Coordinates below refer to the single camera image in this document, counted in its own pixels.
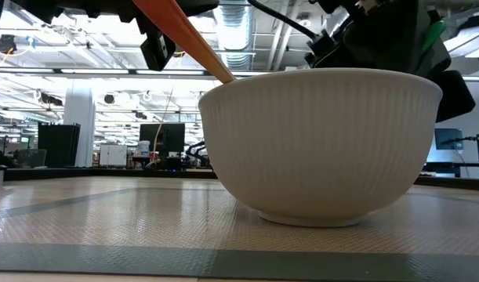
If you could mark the white cabinet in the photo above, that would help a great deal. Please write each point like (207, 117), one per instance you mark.
(113, 155)

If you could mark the wall-side grey monitor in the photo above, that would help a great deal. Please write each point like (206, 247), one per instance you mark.
(448, 139)

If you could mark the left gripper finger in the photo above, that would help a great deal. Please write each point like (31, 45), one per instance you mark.
(157, 49)

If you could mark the silver ventilation duct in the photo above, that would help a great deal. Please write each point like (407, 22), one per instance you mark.
(233, 39)

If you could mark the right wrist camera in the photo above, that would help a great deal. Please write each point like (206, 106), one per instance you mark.
(323, 49)

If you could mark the black background monitor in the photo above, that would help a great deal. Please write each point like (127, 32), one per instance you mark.
(168, 139)

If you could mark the background black robot arm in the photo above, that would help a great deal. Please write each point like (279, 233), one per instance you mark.
(196, 150)

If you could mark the clear plastic bin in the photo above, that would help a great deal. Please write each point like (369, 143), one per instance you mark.
(31, 158)

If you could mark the black cabinet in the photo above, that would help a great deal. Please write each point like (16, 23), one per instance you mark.
(59, 145)

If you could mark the white building column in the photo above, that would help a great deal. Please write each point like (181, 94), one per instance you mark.
(79, 125)

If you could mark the white bucket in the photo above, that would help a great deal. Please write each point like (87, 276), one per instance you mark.
(143, 149)

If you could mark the black ceiling box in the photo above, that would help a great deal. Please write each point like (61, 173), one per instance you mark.
(8, 43)

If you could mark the translucent baking mat, dark border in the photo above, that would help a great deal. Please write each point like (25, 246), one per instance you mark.
(145, 227)

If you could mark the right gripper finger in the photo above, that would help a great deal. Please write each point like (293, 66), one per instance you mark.
(456, 96)
(392, 39)

